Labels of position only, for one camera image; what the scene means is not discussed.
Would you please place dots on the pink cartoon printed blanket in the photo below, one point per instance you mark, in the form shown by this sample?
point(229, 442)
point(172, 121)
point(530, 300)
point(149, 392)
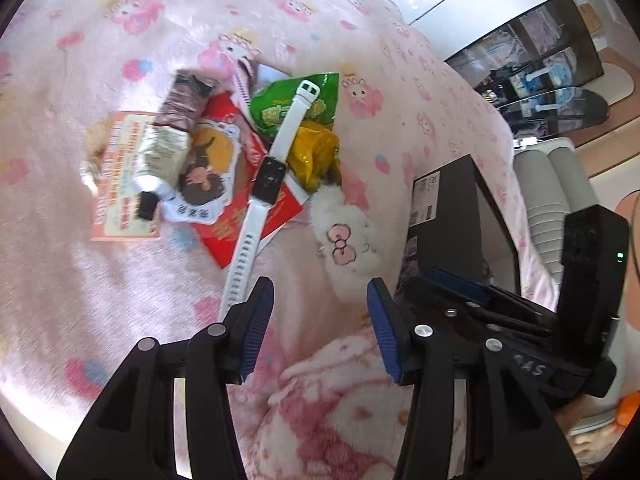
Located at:
point(125, 285)

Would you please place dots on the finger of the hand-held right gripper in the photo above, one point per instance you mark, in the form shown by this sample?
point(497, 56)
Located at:
point(460, 285)
point(540, 355)

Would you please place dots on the small beige trinket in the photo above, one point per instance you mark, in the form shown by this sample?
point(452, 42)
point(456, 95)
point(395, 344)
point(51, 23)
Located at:
point(95, 145)

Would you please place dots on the brown silver cream tube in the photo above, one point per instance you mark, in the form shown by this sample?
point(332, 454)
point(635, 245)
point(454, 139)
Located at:
point(165, 145)

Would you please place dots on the peach cartoon fleece blanket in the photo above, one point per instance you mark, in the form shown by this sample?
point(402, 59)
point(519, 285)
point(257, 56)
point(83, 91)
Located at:
point(330, 410)

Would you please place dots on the green snack packet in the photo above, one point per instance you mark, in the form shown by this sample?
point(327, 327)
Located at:
point(270, 105)

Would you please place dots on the white plush toy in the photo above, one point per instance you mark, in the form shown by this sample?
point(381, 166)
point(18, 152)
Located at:
point(345, 230)

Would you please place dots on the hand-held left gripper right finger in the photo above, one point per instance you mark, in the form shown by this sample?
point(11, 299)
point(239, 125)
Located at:
point(382, 330)

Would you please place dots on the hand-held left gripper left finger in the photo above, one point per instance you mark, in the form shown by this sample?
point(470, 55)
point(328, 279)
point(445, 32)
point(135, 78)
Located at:
point(257, 330)

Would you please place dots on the red paper packet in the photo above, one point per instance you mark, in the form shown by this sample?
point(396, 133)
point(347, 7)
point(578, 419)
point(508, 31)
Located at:
point(215, 240)

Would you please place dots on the black glass cabinet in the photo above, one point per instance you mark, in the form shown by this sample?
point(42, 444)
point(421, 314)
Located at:
point(550, 75)

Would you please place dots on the cartoon character cutout card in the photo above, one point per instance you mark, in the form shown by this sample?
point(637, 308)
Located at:
point(205, 170)

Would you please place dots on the orange printed card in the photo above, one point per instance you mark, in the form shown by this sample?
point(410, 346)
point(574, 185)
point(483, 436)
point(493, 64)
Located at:
point(112, 185)

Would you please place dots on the yellow snack packet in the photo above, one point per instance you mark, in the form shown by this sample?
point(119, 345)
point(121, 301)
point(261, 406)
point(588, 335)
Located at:
point(312, 155)

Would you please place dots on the white smartwatch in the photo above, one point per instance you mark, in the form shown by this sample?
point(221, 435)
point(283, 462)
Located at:
point(267, 177)

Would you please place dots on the black cardboard box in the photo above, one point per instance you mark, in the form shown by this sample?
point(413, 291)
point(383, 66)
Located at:
point(445, 210)

